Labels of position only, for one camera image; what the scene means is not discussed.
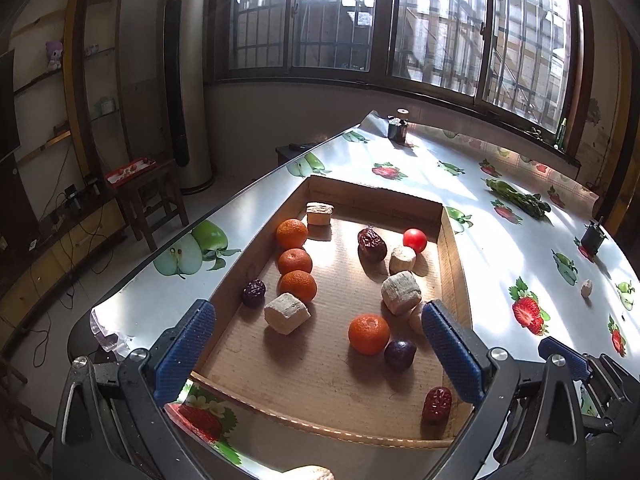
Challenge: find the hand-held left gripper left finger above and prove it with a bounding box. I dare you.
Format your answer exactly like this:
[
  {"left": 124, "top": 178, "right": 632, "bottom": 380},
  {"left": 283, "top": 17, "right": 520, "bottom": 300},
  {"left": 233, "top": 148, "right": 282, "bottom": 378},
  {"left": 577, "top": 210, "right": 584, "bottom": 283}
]
[{"left": 52, "top": 299, "right": 217, "bottom": 480}]

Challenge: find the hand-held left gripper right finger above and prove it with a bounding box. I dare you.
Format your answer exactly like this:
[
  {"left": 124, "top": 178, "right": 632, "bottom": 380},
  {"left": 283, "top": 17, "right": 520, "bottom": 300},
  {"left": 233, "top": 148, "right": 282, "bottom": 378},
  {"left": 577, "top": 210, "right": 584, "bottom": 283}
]
[{"left": 421, "top": 300, "right": 588, "bottom": 480}]

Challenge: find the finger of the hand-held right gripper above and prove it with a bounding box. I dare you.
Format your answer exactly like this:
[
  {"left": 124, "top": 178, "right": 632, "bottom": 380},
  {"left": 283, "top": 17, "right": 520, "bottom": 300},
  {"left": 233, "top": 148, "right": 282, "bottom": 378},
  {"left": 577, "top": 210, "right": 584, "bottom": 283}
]
[{"left": 539, "top": 336, "right": 594, "bottom": 382}]

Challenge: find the dark purple plum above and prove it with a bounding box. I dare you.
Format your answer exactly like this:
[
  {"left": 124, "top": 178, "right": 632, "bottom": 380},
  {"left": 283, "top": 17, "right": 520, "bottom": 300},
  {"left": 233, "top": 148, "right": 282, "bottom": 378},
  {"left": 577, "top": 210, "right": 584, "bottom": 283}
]
[{"left": 384, "top": 339, "right": 417, "bottom": 372}]

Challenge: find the orange mandarin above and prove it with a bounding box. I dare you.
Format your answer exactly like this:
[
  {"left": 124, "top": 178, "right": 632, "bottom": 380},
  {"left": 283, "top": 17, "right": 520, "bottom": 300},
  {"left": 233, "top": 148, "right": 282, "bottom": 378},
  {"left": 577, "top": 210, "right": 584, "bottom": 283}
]
[
  {"left": 276, "top": 218, "right": 309, "bottom": 251},
  {"left": 279, "top": 270, "right": 318, "bottom": 304},
  {"left": 277, "top": 248, "right": 313, "bottom": 276},
  {"left": 348, "top": 314, "right": 391, "bottom": 356}
]

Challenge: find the dark mulberry fruit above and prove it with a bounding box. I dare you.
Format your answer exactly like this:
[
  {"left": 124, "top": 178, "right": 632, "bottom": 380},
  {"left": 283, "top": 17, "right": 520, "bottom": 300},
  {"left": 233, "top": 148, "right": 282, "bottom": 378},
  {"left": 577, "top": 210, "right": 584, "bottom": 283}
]
[{"left": 242, "top": 279, "right": 267, "bottom": 308}]

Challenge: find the shallow cardboard box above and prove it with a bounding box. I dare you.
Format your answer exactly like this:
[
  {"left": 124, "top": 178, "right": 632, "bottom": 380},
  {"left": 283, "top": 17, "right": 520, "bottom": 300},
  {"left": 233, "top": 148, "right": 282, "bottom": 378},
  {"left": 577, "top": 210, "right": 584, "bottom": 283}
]
[{"left": 192, "top": 176, "right": 474, "bottom": 448}]

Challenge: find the large dark red date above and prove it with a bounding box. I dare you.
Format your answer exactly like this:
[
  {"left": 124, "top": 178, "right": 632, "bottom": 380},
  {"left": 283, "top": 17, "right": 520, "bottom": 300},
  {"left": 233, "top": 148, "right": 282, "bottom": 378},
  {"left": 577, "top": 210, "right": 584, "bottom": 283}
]
[{"left": 357, "top": 228, "right": 388, "bottom": 263}]

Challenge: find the fruit print tablecloth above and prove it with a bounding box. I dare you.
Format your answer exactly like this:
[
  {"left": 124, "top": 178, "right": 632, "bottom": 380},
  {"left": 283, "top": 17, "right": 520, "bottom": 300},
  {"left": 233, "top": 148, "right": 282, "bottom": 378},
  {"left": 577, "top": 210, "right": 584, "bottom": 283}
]
[{"left": 90, "top": 110, "right": 638, "bottom": 480}]

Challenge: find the red tomato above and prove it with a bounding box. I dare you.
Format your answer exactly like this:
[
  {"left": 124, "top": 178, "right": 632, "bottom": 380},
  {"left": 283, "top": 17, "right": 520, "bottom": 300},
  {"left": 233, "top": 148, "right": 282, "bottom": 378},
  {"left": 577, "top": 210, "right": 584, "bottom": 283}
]
[{"left": 403, "top": 228, "right": 428, "bottom": 255}]

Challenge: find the small black box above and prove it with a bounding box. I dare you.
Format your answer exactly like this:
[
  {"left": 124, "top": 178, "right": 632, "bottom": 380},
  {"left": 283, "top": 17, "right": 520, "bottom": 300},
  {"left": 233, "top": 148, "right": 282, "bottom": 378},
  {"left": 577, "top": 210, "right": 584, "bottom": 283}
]
[{"left": 580, "top": 217, "right": 607, "bottom": 261}]

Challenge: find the wooden stool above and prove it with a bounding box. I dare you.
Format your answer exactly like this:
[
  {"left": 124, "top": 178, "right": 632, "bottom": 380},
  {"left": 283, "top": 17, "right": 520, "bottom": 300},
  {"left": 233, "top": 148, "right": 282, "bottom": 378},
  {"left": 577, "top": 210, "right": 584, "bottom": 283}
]
[{"left": 105, "top": 157, "right": 190, "bottom": 253}]

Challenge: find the green leafy vegetable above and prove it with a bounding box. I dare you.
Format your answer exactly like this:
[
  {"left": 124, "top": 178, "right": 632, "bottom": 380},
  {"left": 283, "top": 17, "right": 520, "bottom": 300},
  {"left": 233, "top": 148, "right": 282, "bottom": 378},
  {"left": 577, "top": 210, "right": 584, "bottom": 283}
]
[{"left": 483, "top": 178, "right": 552, "bottom": 219}]

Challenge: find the low wooden cabinet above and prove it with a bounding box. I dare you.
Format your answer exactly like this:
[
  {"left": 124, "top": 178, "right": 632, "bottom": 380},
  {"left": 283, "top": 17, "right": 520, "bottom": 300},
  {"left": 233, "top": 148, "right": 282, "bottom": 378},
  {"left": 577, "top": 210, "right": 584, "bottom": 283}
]
[{"left": 0, "top": 192, "right": 127, "bottom": 346}]

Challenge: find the wooden chair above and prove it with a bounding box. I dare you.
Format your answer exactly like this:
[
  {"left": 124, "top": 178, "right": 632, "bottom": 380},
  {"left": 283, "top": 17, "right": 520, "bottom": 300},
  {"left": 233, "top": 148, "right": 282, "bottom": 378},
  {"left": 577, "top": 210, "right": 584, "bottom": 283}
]
[{"left": 0, "top": 355, "right": 56, "bottom": 480}]

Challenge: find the red tray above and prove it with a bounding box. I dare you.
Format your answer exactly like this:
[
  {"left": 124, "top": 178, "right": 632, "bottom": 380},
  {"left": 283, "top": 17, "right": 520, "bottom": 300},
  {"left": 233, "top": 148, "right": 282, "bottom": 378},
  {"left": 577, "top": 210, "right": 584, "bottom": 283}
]
[{"left": 104, "top": 157, "right": 158, "bottom": 187}]

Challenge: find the black cup with items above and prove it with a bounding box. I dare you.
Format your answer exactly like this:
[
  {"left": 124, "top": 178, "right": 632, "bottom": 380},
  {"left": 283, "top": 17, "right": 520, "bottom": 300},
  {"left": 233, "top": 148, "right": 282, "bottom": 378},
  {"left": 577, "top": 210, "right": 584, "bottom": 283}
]
[{"left": 387, "top": 106, "right": 410, "bottom": 142}]

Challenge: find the small dark side table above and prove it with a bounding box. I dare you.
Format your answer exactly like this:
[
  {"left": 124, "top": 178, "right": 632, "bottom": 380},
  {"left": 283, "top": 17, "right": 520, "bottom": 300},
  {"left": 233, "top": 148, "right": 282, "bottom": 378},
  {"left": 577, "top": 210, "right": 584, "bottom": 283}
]
[{"left": 275, "top": 141, "right": 321, "bottom": 167}]

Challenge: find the tower air conditioner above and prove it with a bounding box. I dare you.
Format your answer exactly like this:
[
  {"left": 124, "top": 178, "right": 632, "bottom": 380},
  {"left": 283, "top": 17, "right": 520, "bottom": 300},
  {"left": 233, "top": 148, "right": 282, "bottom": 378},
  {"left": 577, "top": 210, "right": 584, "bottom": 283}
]
[{"left": 157, "top": 0, "right": 215, "bottom": 196}]

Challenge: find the barred window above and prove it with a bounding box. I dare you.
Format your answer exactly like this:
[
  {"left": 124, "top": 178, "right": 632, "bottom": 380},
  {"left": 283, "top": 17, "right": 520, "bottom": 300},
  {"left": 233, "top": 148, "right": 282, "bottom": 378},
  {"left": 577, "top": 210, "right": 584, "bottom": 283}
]
[{"left": 210, "top": 0, "right": 586, "bottom": 133}]

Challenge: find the wooden wall shelf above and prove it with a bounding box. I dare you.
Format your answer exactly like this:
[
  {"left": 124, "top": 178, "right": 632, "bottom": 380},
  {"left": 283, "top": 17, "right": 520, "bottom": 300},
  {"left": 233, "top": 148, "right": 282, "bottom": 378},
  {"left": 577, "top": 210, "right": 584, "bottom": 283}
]
[{"left": 10, "top": 0, "right": 132, "bottom": 166}]

